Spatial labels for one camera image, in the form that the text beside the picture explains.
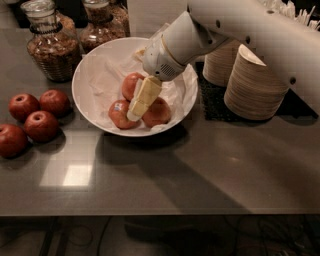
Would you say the white box behind bowl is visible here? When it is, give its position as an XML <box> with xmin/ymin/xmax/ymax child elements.
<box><xmin>127</xmin><ymin>0</ymin><xmax>187</xmax><ymax>38</ymax></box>

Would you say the white plastic cutlery bundle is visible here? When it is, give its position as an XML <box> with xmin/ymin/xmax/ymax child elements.
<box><xmin>258</xmin><ymin>0</ymin><xmax>320</xmax><ymax>31</ymax></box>

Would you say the white paper liner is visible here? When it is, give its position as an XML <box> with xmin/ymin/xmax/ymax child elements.
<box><xmin>82</xmin><ymin>22</ymin><xmax>198</xmax><ymax>132</ymax></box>

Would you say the red apple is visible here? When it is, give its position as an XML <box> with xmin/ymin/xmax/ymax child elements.
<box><xmin>24</xmin><ymin>110</ymin><xmax>59</xmax><ymax>143</ymax></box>
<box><xmin>39</xmin><ymin>89</ymin><xmax>71</xmax><ymax>118</ymax></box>
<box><xmin>0</xmin><ymin>124</ymin><xmax>28</xmax><ymax>158</ymax></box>
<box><xmin>121</xmin><ymin>72</ymin><xmax>144</xmax><ymax>101</ymax></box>
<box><xmin>8</xmin><ymin>93</ymin><xmax>40</xmax><ymax>122</ymax></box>

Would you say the glass cereal jar left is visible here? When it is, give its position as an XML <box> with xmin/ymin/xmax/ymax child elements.
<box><xmin>20</xmin><ymin>0</ymin><xmax>81</xmax><ymax>82</ymax></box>

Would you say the front stack of paper bowls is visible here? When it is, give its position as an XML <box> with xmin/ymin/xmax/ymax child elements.
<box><xmin>224</xmin><ymin>45</ymin><xmax>288</xmax><ymax>121</ymax></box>

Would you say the rear stack of paper bowls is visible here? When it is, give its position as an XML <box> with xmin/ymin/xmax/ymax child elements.
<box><xmin>203</xmin><ymin>40</ymin><xmax>240</xmax><ymax>87</ymax></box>

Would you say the black mat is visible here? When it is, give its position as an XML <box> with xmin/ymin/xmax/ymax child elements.
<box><xmin>195</xmin><ymin>61</ymin><xmax>319</xmax><ymax>123</ymax></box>

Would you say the left apple with sticker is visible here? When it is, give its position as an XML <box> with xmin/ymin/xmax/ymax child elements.
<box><xmin>108</xmin><ymin>99</ymin><xmax>138</xmax><ymax>129</ymax></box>

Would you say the glass cereal jar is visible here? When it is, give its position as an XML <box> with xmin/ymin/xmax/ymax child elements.
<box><xmin>79</xmin><ymin>0</ymin><xmax>126</xmax><ymax>53</ymax></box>
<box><xmin>20</xmin><ymin>0</ymin><xmax>81</xmax><ymax>82</ymax></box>

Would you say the glass cereal jar right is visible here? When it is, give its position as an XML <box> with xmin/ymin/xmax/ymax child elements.
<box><xmin>79</xmin><ymin>0</ymin><xmax>126</xmax><ymax>53</ymax></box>

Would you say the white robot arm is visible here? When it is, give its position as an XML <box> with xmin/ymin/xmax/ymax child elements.
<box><xmin>142</xmin><ymin>0</ymin><xmax>320</xmax><ymax>113</ymax></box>

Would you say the stack of paper bowls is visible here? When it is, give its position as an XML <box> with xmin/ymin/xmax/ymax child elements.
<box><xmin>203</xmin><ymin>40</ymin><xmax>240</xmax><ymax>87</ymax></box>
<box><xmin>224</xmin><ymin>45</ymin><xmax>288</xmax><ymax>121</ymax></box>

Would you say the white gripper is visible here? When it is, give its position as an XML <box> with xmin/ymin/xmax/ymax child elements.
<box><xmin>127</xmin><ymin>35</ymin><xmax>186</xmax><ymax>122</ymax></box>

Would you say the right apple in bowl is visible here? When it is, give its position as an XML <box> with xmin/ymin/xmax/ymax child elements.
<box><xmin>142</xmin><ymin>97</ymin><xmax>171</xmax><ymax>128</ymax></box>

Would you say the white bowl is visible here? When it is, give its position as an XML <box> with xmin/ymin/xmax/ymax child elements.
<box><xmin>71</xmin><ymin>36</ymin><xmax>199</xmax><ymax>138</ymax></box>

